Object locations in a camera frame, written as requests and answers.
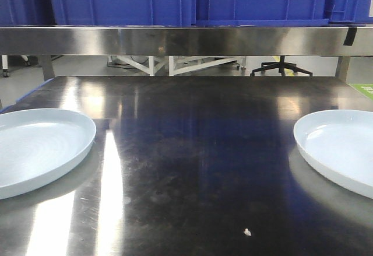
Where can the light blue plate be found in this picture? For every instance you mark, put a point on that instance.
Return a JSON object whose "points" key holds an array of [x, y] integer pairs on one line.
{"points": [[338, 145], [39, 146]]}

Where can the black office chair base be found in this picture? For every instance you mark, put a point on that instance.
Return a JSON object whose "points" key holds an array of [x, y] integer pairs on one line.
{"points": [[281, 65]]}

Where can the small white crumb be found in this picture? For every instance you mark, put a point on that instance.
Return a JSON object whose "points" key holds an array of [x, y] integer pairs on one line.
{"points": [[247, 232]]}

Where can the black tape strip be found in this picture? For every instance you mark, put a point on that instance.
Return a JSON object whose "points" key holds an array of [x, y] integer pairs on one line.
{"points": [[350, 36]]}

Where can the blue plastic bin far left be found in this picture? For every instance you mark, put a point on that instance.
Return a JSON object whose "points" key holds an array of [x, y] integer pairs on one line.
{"points": [[26, 12]]}

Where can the white metal frame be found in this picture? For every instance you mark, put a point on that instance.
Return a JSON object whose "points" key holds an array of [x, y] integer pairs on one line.
{"points": [[176, 65]]}

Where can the steel shelf post left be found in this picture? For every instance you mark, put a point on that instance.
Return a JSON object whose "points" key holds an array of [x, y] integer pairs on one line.
{"points": [[45, 62]]}

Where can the steel shelf post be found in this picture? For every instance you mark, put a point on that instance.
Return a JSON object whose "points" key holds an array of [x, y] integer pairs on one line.
{"points": [[342, 68], [45, 62]]}

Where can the steel shelf post right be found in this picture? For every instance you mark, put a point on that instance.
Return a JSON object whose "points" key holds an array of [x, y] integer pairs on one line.
{"points": [[342, 68]]}

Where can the stainless steel shelf rail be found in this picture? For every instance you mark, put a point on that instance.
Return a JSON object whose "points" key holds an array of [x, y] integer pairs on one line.
{"points": [[193, 41]]}

